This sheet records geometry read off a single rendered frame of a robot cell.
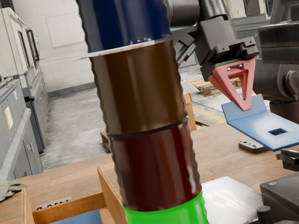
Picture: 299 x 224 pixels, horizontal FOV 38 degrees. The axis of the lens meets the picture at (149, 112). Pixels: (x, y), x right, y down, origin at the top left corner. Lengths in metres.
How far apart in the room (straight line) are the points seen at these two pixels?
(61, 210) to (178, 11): 0.35
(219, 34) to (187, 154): 0.52
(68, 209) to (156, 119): 0.53
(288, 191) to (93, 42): 0.30
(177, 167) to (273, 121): 0.49
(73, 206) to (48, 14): 10.57
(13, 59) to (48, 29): 6.22
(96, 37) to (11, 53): 4.83
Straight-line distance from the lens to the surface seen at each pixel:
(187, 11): 0.70
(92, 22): 0.18
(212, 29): 0.70
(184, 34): 0.70
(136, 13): 0.18
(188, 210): 0.19
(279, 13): 0.88
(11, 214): 0.81
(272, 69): 0.83
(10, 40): 5.00
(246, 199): 0.60
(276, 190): 0.45
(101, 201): 0.70
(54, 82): 11.20
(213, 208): 0.59
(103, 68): 0.18
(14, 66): 5.01
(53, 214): 0.70
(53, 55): 11.18
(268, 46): 0.43
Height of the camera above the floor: 1.16
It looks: 11 degrees down
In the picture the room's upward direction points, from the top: 12 degrees counter-clockwise
